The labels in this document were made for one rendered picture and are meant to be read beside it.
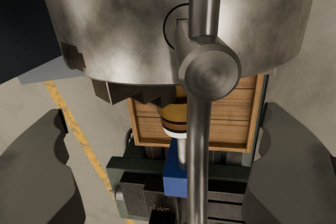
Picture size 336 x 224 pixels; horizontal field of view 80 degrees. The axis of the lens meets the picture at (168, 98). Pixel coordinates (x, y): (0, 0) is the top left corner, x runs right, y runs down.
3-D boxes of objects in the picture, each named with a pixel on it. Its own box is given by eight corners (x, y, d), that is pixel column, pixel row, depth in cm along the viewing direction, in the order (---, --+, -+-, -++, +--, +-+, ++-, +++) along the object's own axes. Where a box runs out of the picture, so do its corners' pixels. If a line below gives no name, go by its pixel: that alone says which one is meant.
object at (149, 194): (147, 176, 63) (142, 190, 58) (179, 179, 61) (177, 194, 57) (153, 216, 72) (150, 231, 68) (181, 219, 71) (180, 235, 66)
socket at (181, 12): (163, 2, 16) (162, 4, 14) (204, 1, 16) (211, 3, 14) (164, 44, 18) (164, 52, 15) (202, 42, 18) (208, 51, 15)
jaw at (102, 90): (149, 23, 29) (64, 40, 21) (175, 25, 25) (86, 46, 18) (156, 92, 34) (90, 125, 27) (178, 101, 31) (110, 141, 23)
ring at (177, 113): (144, 86, 30) (150, 136, 34) (208, 87, 28) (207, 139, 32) (157, 65, 38) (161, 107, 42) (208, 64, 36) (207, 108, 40)
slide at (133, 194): (123, 171, 70) (119, 182, 66) (254, 183, 63) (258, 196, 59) (131, 204, 79) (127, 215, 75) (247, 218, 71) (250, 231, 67)
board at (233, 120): (123, 51, 56) (118, 56, 52) (263, 48, 49) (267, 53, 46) (138, 137, 70) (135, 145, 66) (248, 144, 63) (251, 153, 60)
